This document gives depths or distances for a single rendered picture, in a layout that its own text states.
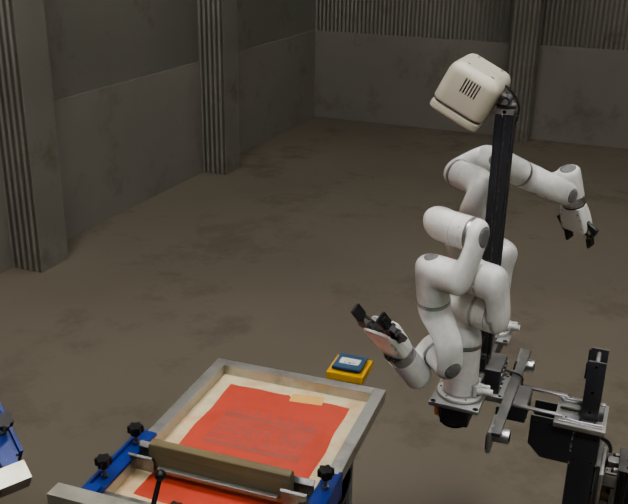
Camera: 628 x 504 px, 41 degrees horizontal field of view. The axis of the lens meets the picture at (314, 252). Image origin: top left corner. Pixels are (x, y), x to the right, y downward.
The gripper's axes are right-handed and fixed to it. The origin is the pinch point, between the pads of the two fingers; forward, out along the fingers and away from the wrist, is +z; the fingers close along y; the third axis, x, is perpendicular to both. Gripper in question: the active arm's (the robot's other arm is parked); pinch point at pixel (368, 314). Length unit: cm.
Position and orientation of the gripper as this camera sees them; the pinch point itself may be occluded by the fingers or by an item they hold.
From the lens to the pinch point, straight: 207.8
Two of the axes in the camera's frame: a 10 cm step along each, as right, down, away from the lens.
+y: 6.2, 1.7, -7.6
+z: -5.1, -6.5, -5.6
